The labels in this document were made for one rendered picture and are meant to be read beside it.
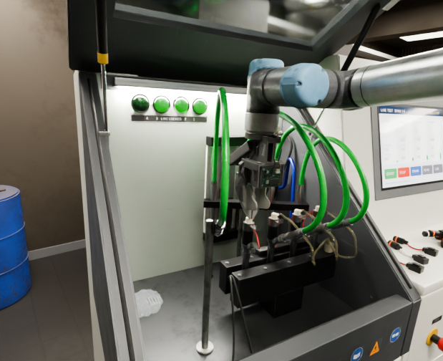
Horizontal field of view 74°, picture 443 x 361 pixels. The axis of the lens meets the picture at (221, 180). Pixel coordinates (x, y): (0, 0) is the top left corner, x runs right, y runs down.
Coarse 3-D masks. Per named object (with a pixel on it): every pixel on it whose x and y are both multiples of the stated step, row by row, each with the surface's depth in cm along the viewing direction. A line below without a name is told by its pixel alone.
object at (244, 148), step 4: (248, 140) 67; (244, 144) 68; (248, 144) 67; (240, 148) 70; (244, 148) 68; (248, 148) 67; (252, 148) 67; (236, 152) 72; (240, 152) 70; (244, 152) 68; (248, 152) 68; (232, 156) 74; (236, 156) 72; (240, 156) 70; (244, 156) 70; (232, 160) 74; (236, 160) 73; (240, 160) 73; (232, 164) 75; (236, 164) 75
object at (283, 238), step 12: (288, 120) 69; (300, 132) 66; (312, 144) 64; (312, 156) 63; (324, 180) 61; (324, 192) 61; (324, 204) 61; (300, 228) 68; (312, 228) 65; (288, 240) 73
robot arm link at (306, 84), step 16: (304, 64) 50; (272, 80) 55; (288, 80) 51; (304, 80) 49; (320, 80) 51; (336, 80) 55; (272, 96) 56; (288, 96) 52; (304, 96) 50; (320, 96) 52
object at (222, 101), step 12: (216, 108) 77; (216, 120) 80; (228, 120) 54; (216, 132) 83; (228, 132) 52; (216, 144) 85; (228, 144) 51; (216, 156) 86; (228, 156) 51; (216, 168) 88; (228, 168) 50; (228, 180) 51
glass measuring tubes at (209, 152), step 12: (240, 144) 95; (216, 180) 98; (228, 192) 100; (204, 216) 99; (216, 216) 101; (228, 216) 101; (204, 228) 100; (228, 228) 102; (204, 240) 101; (216, 240) 100
